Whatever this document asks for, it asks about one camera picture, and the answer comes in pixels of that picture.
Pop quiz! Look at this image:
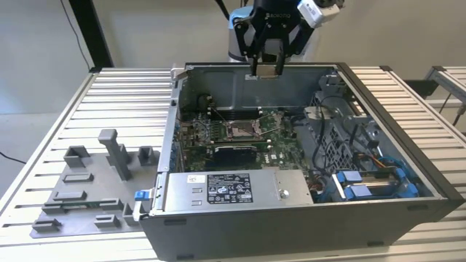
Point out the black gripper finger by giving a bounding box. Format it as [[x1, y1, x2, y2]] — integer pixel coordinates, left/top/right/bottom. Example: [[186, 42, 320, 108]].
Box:
[[233, 15, 268, 77], [275, 26, 303, 75]]

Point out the silver square CPU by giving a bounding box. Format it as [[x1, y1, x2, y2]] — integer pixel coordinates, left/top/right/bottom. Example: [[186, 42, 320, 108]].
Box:
[[253, 64, 281, 80]]

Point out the black RAM slot row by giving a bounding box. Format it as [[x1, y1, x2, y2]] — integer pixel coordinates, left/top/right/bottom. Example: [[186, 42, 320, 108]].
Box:
[[206, 106, 263, 115], [209, 137, 269, 145]]

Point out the CPU socket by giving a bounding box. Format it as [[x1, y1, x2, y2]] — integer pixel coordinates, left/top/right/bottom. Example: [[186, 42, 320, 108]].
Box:
[[225, 120, 263, 139]]

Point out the metal socket cover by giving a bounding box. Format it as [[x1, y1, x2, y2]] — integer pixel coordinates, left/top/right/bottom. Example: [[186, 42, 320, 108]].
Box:
[[252, 113, 284, 137]]

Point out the thin metal locking lever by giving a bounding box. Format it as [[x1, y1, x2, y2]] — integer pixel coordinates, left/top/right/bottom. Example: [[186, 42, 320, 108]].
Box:
[[212, 105, 229, 123]]

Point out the metal drive cage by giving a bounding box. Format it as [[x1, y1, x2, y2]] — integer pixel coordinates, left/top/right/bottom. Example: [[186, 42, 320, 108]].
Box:
[[293, 90, 383, 172]]

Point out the green motherboard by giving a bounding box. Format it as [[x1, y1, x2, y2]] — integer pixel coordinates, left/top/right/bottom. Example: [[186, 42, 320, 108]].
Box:
[[177, 109, 317, 175]]

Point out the black expansion card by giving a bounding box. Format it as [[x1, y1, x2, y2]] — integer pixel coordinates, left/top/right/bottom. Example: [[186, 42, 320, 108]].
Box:
[[213, 145, 257, 167]]

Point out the blue disk carrier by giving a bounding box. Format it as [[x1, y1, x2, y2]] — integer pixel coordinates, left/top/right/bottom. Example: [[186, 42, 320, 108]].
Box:
[[336, 171, 361, 183], [344, 185, 372, 199]]

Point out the grey power supply unit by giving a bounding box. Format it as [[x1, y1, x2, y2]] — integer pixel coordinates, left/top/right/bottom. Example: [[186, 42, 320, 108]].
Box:
[[158, 169, 313, 212]]

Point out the black open PC case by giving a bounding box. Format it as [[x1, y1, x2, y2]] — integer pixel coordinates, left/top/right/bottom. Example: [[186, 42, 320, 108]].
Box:
[[140, 62, 466, 261]]

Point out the grey plastic parts rack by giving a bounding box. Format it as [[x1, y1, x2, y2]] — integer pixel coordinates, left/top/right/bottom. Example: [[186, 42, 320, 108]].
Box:
[[28, 129, 162, 240]]

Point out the green RAM stick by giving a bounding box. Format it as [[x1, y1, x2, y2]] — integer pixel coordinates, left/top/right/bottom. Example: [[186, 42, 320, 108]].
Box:
[[45, 201, 118, 210]]

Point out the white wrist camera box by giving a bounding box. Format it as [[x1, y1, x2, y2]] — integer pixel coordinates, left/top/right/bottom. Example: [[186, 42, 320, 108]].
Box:
[[296, 1, 325, 28]]

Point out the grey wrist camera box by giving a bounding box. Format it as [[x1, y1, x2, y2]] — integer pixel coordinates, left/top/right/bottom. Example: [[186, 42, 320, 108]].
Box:
[[316, 0, 341, 15]]

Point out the black hanging cable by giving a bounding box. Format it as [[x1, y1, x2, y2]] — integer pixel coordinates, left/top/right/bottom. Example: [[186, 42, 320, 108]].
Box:
[[213, 0, 232, 20]]

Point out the black internal wire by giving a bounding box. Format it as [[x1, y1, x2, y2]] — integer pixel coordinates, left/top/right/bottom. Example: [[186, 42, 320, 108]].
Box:
[[312, 95, 364, 175]]

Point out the black frame post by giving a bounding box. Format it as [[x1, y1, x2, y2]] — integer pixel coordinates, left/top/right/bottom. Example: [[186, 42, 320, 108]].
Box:
[[68, 0, 113, 73]]

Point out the orange yellow wire bundle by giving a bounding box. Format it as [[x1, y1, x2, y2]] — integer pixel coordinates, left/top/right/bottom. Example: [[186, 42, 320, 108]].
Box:
[[357, 154, 387, 170]]

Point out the thin black wall cable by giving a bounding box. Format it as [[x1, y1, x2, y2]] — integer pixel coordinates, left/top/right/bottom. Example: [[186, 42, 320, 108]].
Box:
[[60, 0, 92, 72]]

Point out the thin black floor cable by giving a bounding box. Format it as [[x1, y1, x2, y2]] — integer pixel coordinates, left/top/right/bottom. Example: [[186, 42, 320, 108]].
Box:
[[0, 151, 26, 164]]

